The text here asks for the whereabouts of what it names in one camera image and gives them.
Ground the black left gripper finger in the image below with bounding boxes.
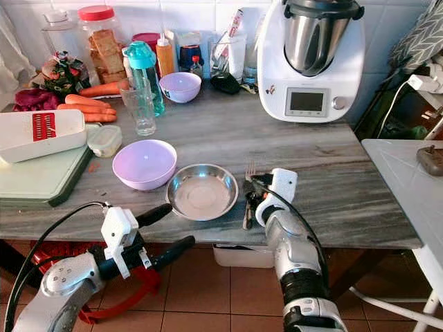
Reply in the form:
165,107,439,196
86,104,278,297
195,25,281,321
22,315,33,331
151,235,197,272
135,203,174,228

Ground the steel fork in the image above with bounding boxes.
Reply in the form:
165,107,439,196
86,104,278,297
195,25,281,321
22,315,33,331
242,162,257,230

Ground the round steel plate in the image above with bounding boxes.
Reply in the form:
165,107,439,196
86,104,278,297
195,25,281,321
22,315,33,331
166,163,239,222

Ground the white plastic tub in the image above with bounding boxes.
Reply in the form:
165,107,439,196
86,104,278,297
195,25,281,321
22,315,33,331
213,243,274,269

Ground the large purple bowl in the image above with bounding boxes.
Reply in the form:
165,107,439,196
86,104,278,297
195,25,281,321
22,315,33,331
112,139,178,192

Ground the red plastic stool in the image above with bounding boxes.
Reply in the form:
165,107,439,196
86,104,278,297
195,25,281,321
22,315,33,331
31,241,160,324

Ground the small lidded plastic container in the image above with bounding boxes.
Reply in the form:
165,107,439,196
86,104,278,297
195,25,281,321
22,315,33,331
87,124,123,158

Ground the clear drinking glass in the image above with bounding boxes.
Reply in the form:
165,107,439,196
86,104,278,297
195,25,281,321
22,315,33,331
119,77,156,137

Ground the black rounded object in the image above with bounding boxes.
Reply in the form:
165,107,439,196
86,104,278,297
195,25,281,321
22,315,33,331
210,71,242,95

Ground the orange carrot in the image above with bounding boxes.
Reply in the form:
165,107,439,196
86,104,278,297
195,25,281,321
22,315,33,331
78,82,129,98
57,104,117,116
64,94,115,110
87,113,117,124

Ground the white kitchen cooking machine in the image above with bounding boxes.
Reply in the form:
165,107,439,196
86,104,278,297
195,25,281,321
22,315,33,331
257,0,366,124

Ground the slim clear glass jar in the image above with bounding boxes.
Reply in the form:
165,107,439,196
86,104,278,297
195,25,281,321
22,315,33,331
242,41,260,85

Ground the small purple bowl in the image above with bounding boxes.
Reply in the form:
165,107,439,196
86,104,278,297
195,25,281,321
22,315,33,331
159,72,202,104

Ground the pale green cutting board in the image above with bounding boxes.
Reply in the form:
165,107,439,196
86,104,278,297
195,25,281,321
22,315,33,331
0,123,105,207

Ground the clear container with paper packet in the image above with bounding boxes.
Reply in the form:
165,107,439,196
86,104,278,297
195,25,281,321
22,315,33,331
208,8,248,80

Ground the small red capped sauce bottle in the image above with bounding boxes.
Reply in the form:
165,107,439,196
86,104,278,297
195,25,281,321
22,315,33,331
190,55,204,77

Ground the white folding table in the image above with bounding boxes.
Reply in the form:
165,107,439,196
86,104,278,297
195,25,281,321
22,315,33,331
350,138,443,332

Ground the white slicer with red insert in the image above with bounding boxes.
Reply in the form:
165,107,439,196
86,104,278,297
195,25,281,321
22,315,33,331
0,109,88,164

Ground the dark filled glass jar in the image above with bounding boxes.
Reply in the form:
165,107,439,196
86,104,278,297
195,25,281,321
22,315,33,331
177,31,204,73

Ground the orange sauce bottle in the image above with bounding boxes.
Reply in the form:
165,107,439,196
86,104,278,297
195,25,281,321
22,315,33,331
156,33,175,77

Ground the teal capped water bottle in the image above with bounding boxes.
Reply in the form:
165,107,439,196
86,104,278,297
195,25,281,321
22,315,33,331
123,41,165,117

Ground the dark floral packet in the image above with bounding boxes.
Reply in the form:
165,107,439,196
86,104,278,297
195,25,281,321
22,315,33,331
40,51,89,95

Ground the maroon bag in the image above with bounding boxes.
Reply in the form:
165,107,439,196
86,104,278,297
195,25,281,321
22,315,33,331
14,88,63,111

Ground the brown lumpy object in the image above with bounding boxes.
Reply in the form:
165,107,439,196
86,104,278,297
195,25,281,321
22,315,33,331
417,145,443,177

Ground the red lidded biscuit jar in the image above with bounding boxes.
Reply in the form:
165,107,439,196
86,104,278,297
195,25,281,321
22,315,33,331
78,6,127,85

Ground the pink lidded container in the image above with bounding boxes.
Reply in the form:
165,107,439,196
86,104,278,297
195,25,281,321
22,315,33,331
132,32,161,48

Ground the white power plug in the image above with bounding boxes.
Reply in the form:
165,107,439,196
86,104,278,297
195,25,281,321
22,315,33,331
408,73,440,92

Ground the clear lidded empty jar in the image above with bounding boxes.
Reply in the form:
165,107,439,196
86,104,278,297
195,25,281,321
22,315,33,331
42,10,80,63

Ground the white curtain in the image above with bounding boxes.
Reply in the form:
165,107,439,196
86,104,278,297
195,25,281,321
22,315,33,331
0,7,35,98

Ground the grey patterned cloth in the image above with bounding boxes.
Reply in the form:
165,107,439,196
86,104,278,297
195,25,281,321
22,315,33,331
388,0,443,73

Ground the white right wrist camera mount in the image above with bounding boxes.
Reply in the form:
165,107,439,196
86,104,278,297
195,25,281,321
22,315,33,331
255,167,298,228

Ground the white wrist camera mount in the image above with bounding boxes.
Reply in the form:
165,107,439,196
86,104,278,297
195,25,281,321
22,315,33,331
255,167,298,228
100,205,141,279

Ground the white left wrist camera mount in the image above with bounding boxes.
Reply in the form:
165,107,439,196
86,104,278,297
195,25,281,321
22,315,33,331
100,205,141,279

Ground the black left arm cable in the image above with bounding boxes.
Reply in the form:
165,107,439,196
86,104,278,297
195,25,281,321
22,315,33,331
3,200,109,332

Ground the white power cable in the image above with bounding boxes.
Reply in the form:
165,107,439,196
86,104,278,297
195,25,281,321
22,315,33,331
381,77,416,139

